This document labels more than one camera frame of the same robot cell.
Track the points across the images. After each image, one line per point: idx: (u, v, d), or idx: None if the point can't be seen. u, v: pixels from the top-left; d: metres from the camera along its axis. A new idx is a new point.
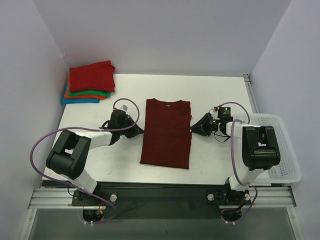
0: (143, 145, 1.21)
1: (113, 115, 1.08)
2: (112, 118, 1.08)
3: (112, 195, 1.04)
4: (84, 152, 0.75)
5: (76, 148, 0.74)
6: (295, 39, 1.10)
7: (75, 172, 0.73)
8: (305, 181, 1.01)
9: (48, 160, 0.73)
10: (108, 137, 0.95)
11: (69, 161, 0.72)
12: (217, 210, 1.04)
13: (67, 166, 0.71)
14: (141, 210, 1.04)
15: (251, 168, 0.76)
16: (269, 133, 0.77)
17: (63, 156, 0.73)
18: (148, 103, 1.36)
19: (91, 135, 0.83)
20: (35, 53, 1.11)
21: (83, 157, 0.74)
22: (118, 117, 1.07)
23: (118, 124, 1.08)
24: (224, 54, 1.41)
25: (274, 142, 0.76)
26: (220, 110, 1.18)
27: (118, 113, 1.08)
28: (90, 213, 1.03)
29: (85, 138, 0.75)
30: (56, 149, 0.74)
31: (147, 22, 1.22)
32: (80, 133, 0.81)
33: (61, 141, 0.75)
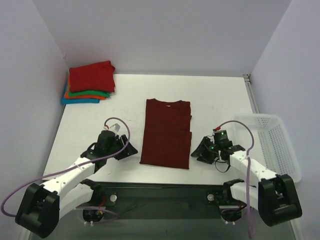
0: (143, 145, 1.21)
1: (101, 136, 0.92)
2: (99, 140, 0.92)
3: (112, 195, 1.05)
4: (54, 210, 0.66)
5: (44, 206, 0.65)
6: (296, 39, 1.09)
7: (46, 229, 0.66)
8: (305, 181, 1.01)
9: (16, 220, 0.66)
10: (90, 167, 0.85)
11: (38, 220, 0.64)
12: (217, 210, 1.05)
13: (35, 226, 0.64)
14: (141, 210, 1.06)
15: (270, 224, 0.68)
16: (288, 187, 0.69)
17: (32, 213, 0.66)
18: (148, 103, 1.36)
19: (64, 184, 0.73)
20: (35, 53, 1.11)
21: (53, 215, 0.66)
22: (106, 140, 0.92)
23: (106, 147, 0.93)
24: (224, 54, 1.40)
25: (295, 198, 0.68)
26: (217, 135, 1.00)
27: (106, 136, 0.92)
28: (90, 213, 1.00)
29: (52, 196, 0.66)
30: (24, 207, 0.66)
31: (147, 22, 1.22)
32: (51, 185, 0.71)
33: (27, 199, 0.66)
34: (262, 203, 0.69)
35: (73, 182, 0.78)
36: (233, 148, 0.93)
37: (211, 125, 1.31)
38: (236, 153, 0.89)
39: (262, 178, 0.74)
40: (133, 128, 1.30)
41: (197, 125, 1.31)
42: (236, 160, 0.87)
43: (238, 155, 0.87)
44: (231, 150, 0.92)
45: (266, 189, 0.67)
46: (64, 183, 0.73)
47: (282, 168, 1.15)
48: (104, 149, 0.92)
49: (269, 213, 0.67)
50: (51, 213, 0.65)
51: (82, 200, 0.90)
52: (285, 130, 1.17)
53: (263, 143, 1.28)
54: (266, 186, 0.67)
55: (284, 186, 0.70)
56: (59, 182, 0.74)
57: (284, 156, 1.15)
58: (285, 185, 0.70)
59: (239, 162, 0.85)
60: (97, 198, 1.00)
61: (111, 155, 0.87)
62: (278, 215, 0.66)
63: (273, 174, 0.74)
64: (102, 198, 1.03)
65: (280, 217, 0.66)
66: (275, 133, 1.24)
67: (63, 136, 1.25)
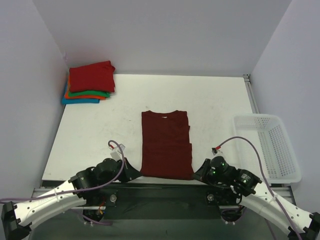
0: (143, 159, 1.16)
1: (98, 166, 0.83)
2: (97, 169, 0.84)
3: (112, 195, 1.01)
4: (14, 235, 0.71)
5: (6, 229, 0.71)
6: (296, 38, 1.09)
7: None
8: (304, 180, 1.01)
9: None
10: (71, 197, 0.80)
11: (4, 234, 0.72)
12: (218, 210, 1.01)
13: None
14: (141, 210, 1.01)
15: None
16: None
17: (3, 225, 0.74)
18: (144, 116, 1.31)
19: (33, 211, 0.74)
20: (35, 53, 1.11)
21: (15, 237, 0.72)
22: (102, 173, 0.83)
23: (100, 178, 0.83)
24: (224, 54, 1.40)
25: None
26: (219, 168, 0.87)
27: (104, 169, 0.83)
28: (90, 213, 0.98)
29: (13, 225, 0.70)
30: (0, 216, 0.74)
31: (147, 21, 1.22)
32: (23, 206, 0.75)
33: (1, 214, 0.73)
34: None
35: (47, 208, 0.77)
36: (248, 181, 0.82)
37: (211, 125, 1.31)
38: (258, 189, 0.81)
39: (304, 227, 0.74)
40: (133, 128, 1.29)
41: (197, 125, 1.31)
42: (260, 199, 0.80)
43: (260, 191, 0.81)
44: (248, 183, 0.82)
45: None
46: (32, 212, 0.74)
47: (282, 168, 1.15)
48: (99, 179, 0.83)
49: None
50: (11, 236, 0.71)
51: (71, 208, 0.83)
52: (285, 130, 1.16)
53: (263, 143, 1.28)
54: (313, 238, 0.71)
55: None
56: (29, 207, 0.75)
57: (284, 156, 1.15)
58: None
59: (265, 203, 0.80)
60: (96, 198, 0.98)
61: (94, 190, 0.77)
62: None
63: (308, 215, 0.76)
64: (102, 198, 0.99)
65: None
66: (275, 134, 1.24)
67: (63, 136, 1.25)
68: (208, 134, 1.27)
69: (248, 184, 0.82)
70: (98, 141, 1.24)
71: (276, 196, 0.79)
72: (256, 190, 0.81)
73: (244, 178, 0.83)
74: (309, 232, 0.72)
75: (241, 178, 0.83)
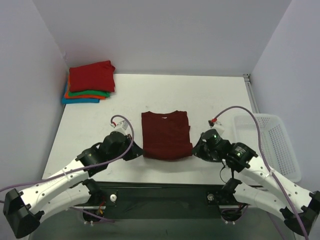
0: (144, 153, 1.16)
1: (106, 139, 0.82)
2: (104, 142, 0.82)
3: (112, 195, 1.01)
4: (25, 223, 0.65)
5: (15, 217, 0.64)
6: (296, 38, 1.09)
7: (23, 231, 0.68)
8: (304, 180, 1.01)
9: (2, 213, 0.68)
10: (81, 176, 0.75)
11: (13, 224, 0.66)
12: (217, 210, 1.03)
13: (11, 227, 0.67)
14: (141, 209, 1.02)
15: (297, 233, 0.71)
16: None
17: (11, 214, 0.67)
18: (143, 117, 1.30)
19: (44, 194, 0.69)
20: (35, 52, 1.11)
21: (27, 224, 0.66)
22: (112, 144, 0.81)
23: (109, 152, 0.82)
24: (225, 53, 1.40)
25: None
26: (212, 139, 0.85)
27: (113, 140, 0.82)
28: (90, 213, 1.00)
29: (24, 211, 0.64)
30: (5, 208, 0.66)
31: (147, 21, 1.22)
32: (31, 191, 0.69)
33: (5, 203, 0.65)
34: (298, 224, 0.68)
35: (58, 190, 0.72)
36: (242, 154, 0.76)
37: None
38: (253, 164, 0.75)
39: (302, 206, 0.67)
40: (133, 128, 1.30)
41: (197, 125, 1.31)
42: (255, 174, 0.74)
43: (255, 165, 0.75)
44: (242, 157, 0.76)
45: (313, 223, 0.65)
46: (43, 195, 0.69)
47: (282, 168, 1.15)
48: (107, 152, 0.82)
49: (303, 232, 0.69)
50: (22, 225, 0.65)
51: (76, 202, 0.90)
52: (285, 130, 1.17)
53: (263, 143, 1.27)
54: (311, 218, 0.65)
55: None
56: (38, 191, 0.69)
57: (284, 156, 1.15)
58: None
59: (261, 179, 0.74)
60: (96, 198, 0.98)
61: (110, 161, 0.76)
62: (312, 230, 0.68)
63: (308, 195, 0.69)
64: (102, 198, 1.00)
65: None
66: (275, 134, 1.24)
67: (63, 136, 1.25)
68: None
69: (242, 158, 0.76)
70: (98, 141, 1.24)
71: (273, 172, 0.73)
72: (251, 164, 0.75)
73: (239, 151, 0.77)
74: (308, 212, 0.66)
75: (236, 152, 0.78)
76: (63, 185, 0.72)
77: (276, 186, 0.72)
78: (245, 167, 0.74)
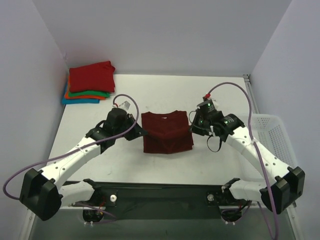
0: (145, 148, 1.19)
1: (109, 115, 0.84)
2: (109, 118, 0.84)
3: (112, 195, 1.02)
4: (52, 197, 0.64)
5: (41, 195, 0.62)
6: (296, 38, 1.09)
7: (49, 212, 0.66)
8: (304, 180, 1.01)
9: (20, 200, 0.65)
10: (95, 150, 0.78)
11: (37, 205, 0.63)
12: (217, 210, 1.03)
13: (36, 211, 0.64)
14: (141, 210, 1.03)
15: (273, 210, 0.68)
16: (300, 181, 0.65)
17: (33, 198, 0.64)
18: (143, 117, 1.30)
19: (64, 169, 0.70)
20: (35, 52, 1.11)
21: (52, 201, 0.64)
22: (116, 119, 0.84)
23: (115, 127, 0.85)
24: (225, 53, 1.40)
25: (301, 187, 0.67)
26: (205, 108, 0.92)
27: (116, 114, 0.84)
28: (89, 213, 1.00)
29: (49, 185, 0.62)
30: (24, 191, 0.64)
31: (147, 21, 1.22)
32: (50, 169, 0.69)
33: (26, 184, 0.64)
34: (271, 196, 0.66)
35: (75, 165, 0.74)
36: (229, 123, 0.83)
37: None
38: (237, 132, 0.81)
39: (276, 175, 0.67)
40: None
41: None
42: (238, 142, 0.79)
43: (240, 133, 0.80)
44: (229, 125, 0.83)
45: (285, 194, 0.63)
46: (63, 169, 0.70)
47: None
48: (113, 127, 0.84)
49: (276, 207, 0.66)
50: (49, 200, 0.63)
51: (81, 197, 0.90)
52: (285, 131, 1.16)
53: (263, 143, 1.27)
54: (281, 187, 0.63)
55: (296, 179, 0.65)
56: (58, 167, 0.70)
57: (284, 156, 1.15)
58: (297, 178, 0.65)
59: (243, 146, 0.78)
60: (97, 198, 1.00)
61: (116, 136, 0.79)
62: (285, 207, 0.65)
63: (286, 168, 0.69)
64: (102, 198, 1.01)
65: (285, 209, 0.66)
66: (275, 134, 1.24)
67: (63, 136, 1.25)
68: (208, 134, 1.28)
69: (229, 126, 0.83)
70: None
71: (255, 140, 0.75)
72: (235, 132, 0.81)
73: (227, 120, 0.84)
74: (281, 181, 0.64)
75: (224, 120, 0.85)
76: (80, 158, 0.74)
77: (255, 155, 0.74)
78: (230, 133, 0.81)
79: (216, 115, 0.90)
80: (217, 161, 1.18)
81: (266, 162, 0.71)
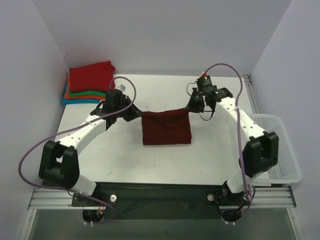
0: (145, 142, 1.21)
1: (108, 95, 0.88)
2: (107, 98, 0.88)
3: (112, 195, 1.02)
4: (74, 163, 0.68)
5: (64, 160, 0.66)
6: (296, 38, 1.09)
7: (70, 180, 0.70)
8: (305, 180, 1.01)
9: (40, 174, 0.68)
10: (101, 124, 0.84)
11: (60, 173, 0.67)
12: (217, 210, 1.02)
13: (58, 179, 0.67)
14: (141, 210, 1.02)
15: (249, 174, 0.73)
16: (274, 144, 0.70)
17: (54, 167, 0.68)
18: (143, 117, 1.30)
19: (80, 138, 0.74)
20: (35, 52, 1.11)
21: (73, 167, 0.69)
22: (114, 98, 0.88)
23: (114, 105, 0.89)
24: (225, 53, 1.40)
25: (276, 153, 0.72)
26: (201, 81, 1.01)
27: (114, 93, 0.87)
28: (89, 213, 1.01)
29: (70, 150, 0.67)
30: (44, 163, 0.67)
31: (147, 21, 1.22)
32: (65, 140, 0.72)
33: (46, 156, 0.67)
34: (246, 158, 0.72)
35: (87, 137, 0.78)
36: (220, 93, 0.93)
37: (211, 126, 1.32)
38: (224, 102, 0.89)
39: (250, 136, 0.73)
40: (133, 128, 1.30)
41: (196, 126, 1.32)
42: (223, 109, 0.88)
43: (225, 103, 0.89)
44: (219, 96, 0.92)
45: (256, 151, 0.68)
46: (79, 138, 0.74)
47: (282, 168, 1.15)
48: (113, 105, 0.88)
49: (250, 167, 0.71)
50: (71, 165, 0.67)
51: (87, 188, 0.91)
52: (285, 131, 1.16)
53: None
54: (253, 145, 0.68)
55: (270, 142, 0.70)
56: (74, 137, 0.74)
57: (284, 156, 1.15)
58: (271, 142, 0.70)
59: (227, 113, 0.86)
60: (96, 198, 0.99)
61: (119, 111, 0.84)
62: (258, 169, 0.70)
63: (262, 132, 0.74)
64: (102, 198, 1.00)
65: (259, 170, 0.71)
66: None
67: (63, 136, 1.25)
68: (208, 134, 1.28)
69: (219, 96, 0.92)
70: (98, 141, 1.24)
71: (238, 108, 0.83)
72: (223, 102, 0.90)
73: (218, 91, 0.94)
74: (253, 141, 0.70)
75: (216, 91, 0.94)
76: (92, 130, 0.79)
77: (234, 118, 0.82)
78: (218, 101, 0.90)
79: (212, 88, 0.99)
80: (217, 161, 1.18)
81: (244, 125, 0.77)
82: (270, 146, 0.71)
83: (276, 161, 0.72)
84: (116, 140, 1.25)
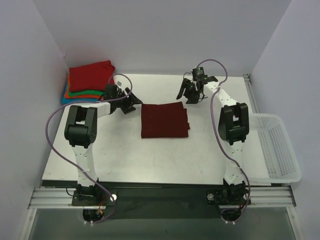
0: (144, 135, 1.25)
1: (106, 87, 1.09)
2: (106, 90, 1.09)
3: (112, 194, 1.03)
4: (95, 119, 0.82)
5: (87, 115, 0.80)
6: (296, 38, 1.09)
7: (91, 137, 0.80)
8: (305, 180, 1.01)
9: (65, 132, 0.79)
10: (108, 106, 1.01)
11: (84, 128, 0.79)
12: (217, 210, 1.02)
13: (83, 133, 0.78)
14: (141, 210, 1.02)
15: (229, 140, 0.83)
16: (244, 112, 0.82)
17: (78, 126, 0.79)
18: (143, 116, 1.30)
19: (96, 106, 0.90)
20: (35, 52, 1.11)
21: (94, 124, 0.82)
22: (112, 89, 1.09)
23: (113, 95, 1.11)
24: (225, 53, 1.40)
25: (247, 121, 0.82)
26: (195, 71, 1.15)
27: (111, 86, 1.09)
28: (90, 213, 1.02)
29: (92, 108, 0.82)
30: (70, 121, 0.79)
31: (147, 21, 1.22)
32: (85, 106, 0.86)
33: (72, 115, 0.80)
34: (222, 124, 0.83)
35: (100, 109, 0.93)
36: (208, 79, 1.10)
37: (211, 126, 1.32)
38: (209, 85, 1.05)
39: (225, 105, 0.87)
40: (133, 128, 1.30)
41: (196, 125, 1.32)
42: (209, 90, 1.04)
43: (211, 86, 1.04)
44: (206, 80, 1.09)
45: (226, 114, 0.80)
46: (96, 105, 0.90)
47: (282, 167, 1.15)
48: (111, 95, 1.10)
49: (225, 132, 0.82)
50: (93, 120, 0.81)
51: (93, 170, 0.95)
52: (285, 130, 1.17)
53: (263, 143, 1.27)
54: (226, 111, 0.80)
55: (241, 110, 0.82)
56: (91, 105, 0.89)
57: (284, 156, 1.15)
58: (242, 109, 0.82)
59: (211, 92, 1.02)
60: (97, 198, 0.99)
61: (116, 99, 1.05)
62: (233, 133, 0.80)
63: (234, 102, 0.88)
64: (102, 198, 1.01)
65: (233, 135, 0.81)
66: (275, 134, 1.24)
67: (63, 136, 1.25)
68: (208, 134, 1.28)
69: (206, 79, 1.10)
70: (98, 141, 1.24)
71: (219, 88, 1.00)
72: (208, 85, 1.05)
73: (207, 77, 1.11)
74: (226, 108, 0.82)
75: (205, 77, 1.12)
76: (102, 107, 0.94)
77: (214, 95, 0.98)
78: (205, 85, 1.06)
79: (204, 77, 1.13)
80: (217, 160, 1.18)
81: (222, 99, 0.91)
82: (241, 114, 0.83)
83: (248, 128, 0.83)
84: (116, 140, 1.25)
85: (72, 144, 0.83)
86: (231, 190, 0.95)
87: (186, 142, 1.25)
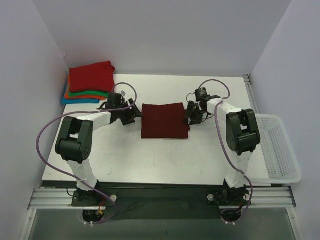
0: (144, 135, 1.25)
1: (110, 95, 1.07)
2: (109, 99, 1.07)
3: (112, 195, 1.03)
4: (90, 133, 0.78)
5: (82, 129, 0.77)
6: (296, 39, 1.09)
7: (84, 153, 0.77)
8: (305, 180, 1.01)
9: (57, 146, 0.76)
10: (107, 116, 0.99)
11: (77, 142, 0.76)
12: (217, 210, 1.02)
13: (75, 149, 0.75)
14: (141, 210, 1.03)
15: (238, 150, 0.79)
16: (250, 118, 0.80)
17: (70, 140, 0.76)
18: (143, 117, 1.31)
19: (93, 118, 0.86)
20: (35, 51, 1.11)
21: (88, 139, 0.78)
22: (115, 98, 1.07)
23: (116, 105, 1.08)
24: (225, 53, 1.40)
25: (256, 127, 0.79)
26: (197, 92, 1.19)
27: (115, 94, 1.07)
28: (90, 213, 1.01)
29: (87, 121, 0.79)
30: (63, 135, 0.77)
31: (147, 21, 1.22)
32: (82, 118, 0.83)
33: (65, 128, 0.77)
34: (230, 132, 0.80)
35: (97, 121, 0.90)
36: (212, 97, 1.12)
37: (211, 126, 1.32)
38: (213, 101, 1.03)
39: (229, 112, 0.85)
40: (133, 128, 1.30)
41: (196, 126, 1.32)
42: (211, 104, 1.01)
43: (213, 101, 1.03)
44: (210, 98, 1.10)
45: (232, 120, 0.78)
46: (92, 118, 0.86)
47: (282, 168, 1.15)
48: (114, 105, 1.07)
49: (234, 141, 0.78)
50: (88, 134, 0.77)
51: (91, 179, 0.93)
52: (285, 130, 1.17)
53: (263, 143, 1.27)
54: (232, 118, 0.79)
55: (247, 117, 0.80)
56: (88, 116, 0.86)
57: (284, 156, 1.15)
58: (248, 116, 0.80)
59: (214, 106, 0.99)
60: (98, 198, 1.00)
61: (119, 109, 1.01)
62: (243, 141, 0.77)
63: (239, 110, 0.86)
64: (102, 199, 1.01)
65: (243, 143, 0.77)
66: (275, 134, 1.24)
67: None
68: (208, 134, 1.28)
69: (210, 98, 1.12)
70: (98, 141, 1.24)
71: (221, 100, 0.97)
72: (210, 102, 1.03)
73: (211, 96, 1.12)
74: (231, 116, 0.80)
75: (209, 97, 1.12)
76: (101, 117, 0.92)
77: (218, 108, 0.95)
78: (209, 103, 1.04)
79: (207, 97, 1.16)
80: (217, 161, 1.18)
81: (226, 109, 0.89)
82: (248, 121, 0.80)
83: (258, 135, 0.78)
84: (116, 140, 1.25)
85: (65, 158, 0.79)
86: (231, 191, 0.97)
87: (186, 143, 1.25)
